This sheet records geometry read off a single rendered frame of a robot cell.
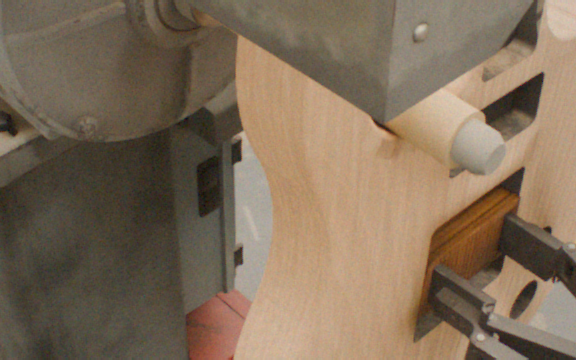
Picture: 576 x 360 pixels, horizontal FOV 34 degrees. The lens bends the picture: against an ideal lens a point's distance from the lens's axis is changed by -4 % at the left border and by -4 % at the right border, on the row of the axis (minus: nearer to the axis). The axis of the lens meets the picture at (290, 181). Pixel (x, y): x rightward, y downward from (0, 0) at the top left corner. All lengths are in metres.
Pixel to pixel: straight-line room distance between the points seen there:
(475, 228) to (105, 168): 0.38
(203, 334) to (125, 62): 0.65
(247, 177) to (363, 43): 2.06
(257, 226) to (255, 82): 1.76
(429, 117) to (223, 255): 0.68
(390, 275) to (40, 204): 0.38
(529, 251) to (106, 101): 0.29
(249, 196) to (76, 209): 1.40
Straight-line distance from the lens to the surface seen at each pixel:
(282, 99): 0.42
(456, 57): 0.27
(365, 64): 0.25
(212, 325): 1.20
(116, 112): 0.61
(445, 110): 0.47
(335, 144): 0.45
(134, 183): 0.90
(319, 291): 0.51
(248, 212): 2.22
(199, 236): 1.07
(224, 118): 0.83
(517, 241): 0.65
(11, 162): 0.69
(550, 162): 0.67
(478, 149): 0.46
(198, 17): 0.57
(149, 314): 1.04
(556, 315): 2.10
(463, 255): 0.62
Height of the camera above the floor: 1.55
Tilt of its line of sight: 42 degrees down
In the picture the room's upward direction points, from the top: 2 degrees clockwise
